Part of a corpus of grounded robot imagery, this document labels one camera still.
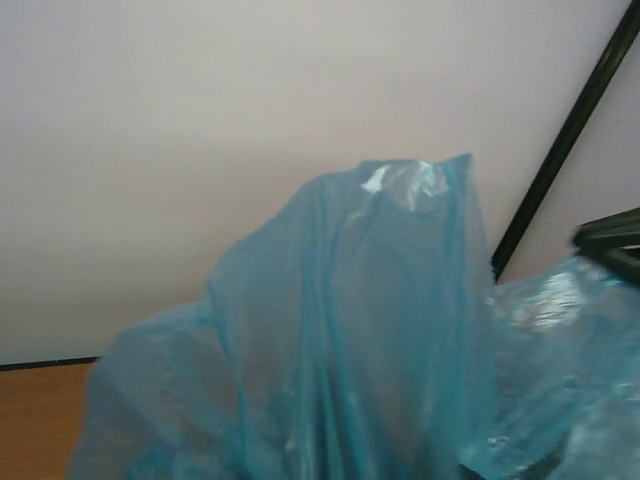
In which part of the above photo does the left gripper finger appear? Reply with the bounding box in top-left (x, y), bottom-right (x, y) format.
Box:
top-left (572, 207), bottom-right (639, 280)

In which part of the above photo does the blue plastic trash bag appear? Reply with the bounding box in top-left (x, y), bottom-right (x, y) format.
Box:
top-left (67, 155), bottom-right (639, 479)

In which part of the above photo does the black frame post right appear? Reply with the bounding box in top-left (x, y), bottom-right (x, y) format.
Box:
top-left (491, 0), bottom-right (639, 280)

